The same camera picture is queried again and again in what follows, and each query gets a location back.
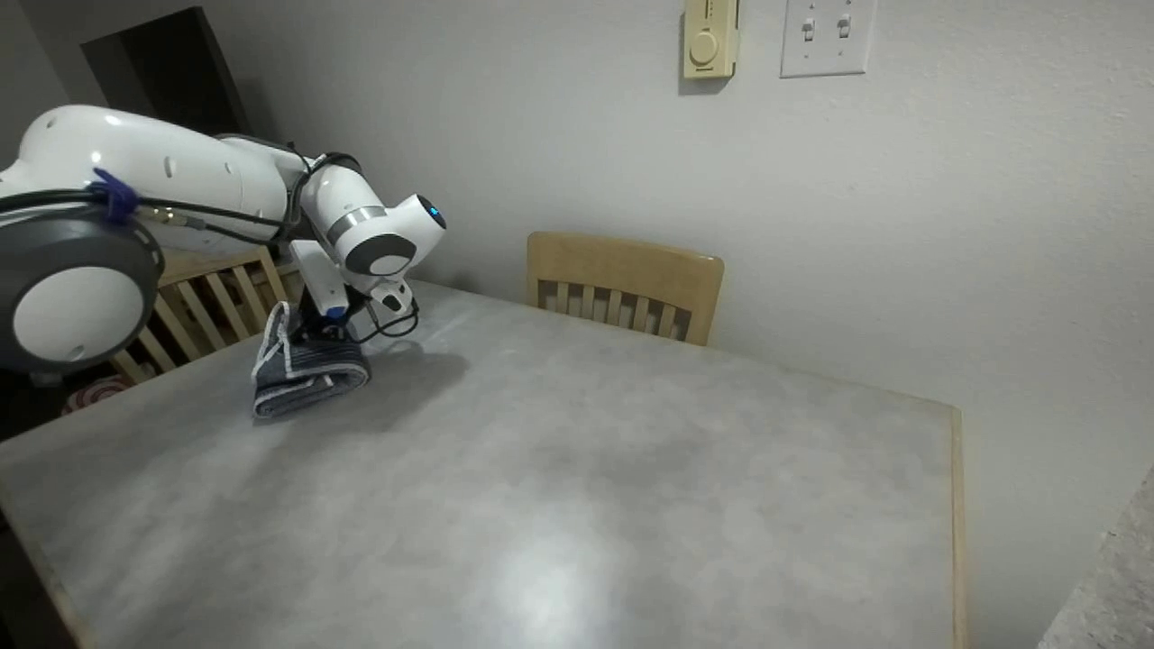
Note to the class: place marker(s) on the wooden slat-back chair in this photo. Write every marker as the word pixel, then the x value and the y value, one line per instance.
pixel 203 308
pixel 626 273

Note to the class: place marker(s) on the white wall switch plate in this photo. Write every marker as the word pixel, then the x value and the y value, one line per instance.
pixel 828 35

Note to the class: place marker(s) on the blue-grey towel with white trim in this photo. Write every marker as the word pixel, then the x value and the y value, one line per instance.
pixel 302 367

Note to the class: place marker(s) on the speckled grey countertop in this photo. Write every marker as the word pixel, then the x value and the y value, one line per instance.
pixel 1113 578

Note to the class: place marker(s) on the pink cloth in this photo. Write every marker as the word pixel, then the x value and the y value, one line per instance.
pixel 97 393

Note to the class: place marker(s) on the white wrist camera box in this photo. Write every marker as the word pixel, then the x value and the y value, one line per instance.
pixel 320 278

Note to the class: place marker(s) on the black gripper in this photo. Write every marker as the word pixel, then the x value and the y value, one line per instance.
pixel 332 318

